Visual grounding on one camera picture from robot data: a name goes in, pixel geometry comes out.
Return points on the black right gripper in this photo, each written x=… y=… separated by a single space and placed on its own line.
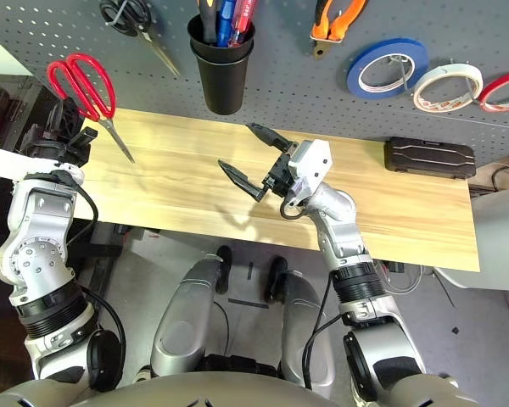
x=280 y=178

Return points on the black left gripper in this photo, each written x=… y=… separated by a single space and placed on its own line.
x=51 y=148

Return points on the orange black pliers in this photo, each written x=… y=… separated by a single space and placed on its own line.
x=343 y=21

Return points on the white tape roll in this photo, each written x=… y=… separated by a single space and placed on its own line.
x=422 y=99

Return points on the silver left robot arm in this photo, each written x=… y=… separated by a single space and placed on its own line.
x=38 y=254

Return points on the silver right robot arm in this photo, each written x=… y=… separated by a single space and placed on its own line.
x=343 y=241

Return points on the grey perforated pegboard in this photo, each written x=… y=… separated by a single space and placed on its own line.
x=288 y=80

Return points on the dark cabinet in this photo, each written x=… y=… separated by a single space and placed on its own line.
x=8 y=114

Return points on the black plastic cup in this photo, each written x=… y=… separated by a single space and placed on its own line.
x=195 y=38
x=222 y=89

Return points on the black floor tape strip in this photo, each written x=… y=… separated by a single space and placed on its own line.
x=248 y=303
x=250 y=271

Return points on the black robot left foot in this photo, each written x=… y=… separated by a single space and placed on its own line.
x=224 y=267

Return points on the black robot foot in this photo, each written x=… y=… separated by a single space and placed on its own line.
x=276 y=280
x=224 y=267

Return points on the black robot right foot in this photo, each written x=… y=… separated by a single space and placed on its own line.
x=276 y=280

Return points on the blue tape roll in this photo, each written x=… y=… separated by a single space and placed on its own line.
x=356 y=76

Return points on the black tool case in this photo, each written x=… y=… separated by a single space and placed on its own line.
x=428 y=159

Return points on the black power strip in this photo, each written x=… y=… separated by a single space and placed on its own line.
x=395 y=268

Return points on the silver robot left leg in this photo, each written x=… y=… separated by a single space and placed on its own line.
x=182 y=322

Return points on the silver robot leg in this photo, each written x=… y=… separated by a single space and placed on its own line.
x=182 y=322
x=305 y=335

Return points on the silver robot right leg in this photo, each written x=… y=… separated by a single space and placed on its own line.
x=305 y=335

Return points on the grey robot torso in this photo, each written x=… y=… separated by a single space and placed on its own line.
x=220 y=392

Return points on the red tape roll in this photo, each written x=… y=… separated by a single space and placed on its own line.
x=505 y=80

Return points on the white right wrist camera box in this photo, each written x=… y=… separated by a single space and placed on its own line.
x=314 y=165

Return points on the black table frame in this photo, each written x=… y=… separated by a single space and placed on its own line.
x=108 y=241

